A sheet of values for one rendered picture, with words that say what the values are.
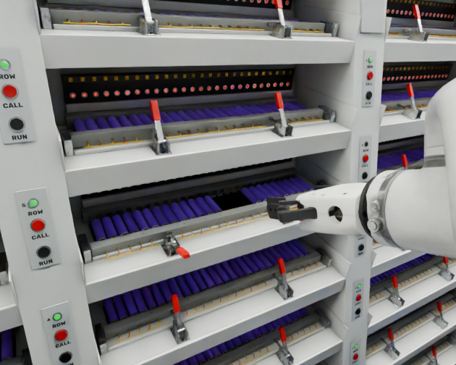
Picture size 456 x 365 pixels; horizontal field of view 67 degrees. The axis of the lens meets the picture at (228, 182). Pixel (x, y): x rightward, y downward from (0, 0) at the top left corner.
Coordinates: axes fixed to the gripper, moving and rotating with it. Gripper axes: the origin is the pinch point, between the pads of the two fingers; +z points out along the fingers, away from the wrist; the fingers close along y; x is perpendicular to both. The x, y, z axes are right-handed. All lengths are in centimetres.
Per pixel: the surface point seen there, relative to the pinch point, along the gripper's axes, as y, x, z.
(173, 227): -12.5, -3.6, 23.4
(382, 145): 64, 4, 34
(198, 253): -9.8, -9.1, 19.3
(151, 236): -17.1, -4.3, 23.1
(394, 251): 52, -26, 25
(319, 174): 30.1, 0.0, 27.3
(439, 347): 91, -79, 40
